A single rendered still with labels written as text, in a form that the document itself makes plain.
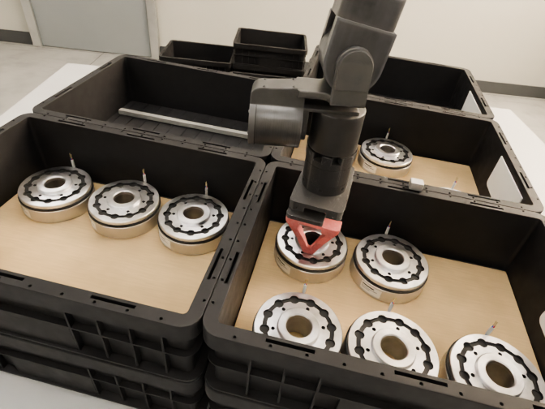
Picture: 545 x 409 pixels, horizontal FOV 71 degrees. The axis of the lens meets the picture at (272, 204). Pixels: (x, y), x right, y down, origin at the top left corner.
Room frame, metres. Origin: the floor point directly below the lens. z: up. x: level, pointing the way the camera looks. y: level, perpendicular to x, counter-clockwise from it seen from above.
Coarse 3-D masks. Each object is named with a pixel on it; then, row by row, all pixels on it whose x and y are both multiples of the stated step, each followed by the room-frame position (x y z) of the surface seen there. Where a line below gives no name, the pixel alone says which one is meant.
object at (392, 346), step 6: (384, 342) 0.25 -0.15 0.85; (390, 342) 0.25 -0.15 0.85; (396, 342) 0.25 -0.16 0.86; (384, 348) 0.25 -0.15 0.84; (390, 348) 0.25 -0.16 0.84; (396, 348) 0.25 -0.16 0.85; (402, 348) 0.24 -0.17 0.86; (390, 354) 0.25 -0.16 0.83; (396, 354) 0.25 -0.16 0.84; (402, 354) 0.24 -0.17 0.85
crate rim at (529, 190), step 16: (432, 112) 0.73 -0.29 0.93; (448, 112) 0.73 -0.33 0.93; (496, 128) 0.69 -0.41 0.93; (272, 160) 0.49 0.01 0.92; (288, 160) 0.49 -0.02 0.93; (512, 160) 0.57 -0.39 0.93; (368, 176) 0.47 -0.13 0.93; (448, 192) 0.46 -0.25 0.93; (464, 192) 0.46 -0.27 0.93; (528, 192) 0.48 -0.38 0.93; (528, 208) 0.44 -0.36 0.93
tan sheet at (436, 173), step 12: (300, 144) 0.71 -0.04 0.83; (300, 156) 0.66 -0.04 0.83; (360, 168) 0.65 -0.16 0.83; (420, 168) 0.67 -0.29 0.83; (432, 168) 0.68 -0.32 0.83; (444, 168) 0.69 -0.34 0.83; (456, 168) 0.69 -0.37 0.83; (468, 168) 0.70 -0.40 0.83; (408, 180) 0.62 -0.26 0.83; (432, 180) 0.63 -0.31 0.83; (444, 180) 0.64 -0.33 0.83; (456, 180) 0.65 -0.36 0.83; (468, 180) 0.65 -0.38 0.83; (468, 192) 0.61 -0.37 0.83
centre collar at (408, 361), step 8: (384, 328) 0.26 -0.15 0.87; (376, 336) 0.25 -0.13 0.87; (384, 336) 0.25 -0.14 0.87; (392, 336) 0.25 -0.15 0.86; (400, 336) 0.25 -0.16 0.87; (376, 344) 0.24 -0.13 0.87; (408, 344) 0.24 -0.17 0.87; (376, 352) 0.23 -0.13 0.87; (408, 352) 0.23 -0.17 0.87; (384, 360) 0.22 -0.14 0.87; (392, 360) 0.22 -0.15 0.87; (400, 360) 0.22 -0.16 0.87; (408, 360) 0.22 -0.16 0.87
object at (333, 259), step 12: (288, 228) 0.42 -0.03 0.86; (288, 240) 0.39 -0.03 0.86; (336, 240) 0.40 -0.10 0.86; (288, 252) 0.36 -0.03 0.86; (300, 252) 0.37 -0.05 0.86; (324, 252) 0.37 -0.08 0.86; (336, 252) 0.38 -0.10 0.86; (300, 264) 0.35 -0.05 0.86; (312, 264) 0.35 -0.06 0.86; (324, 264) 0.35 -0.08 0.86; (336, 264) 0.35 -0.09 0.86
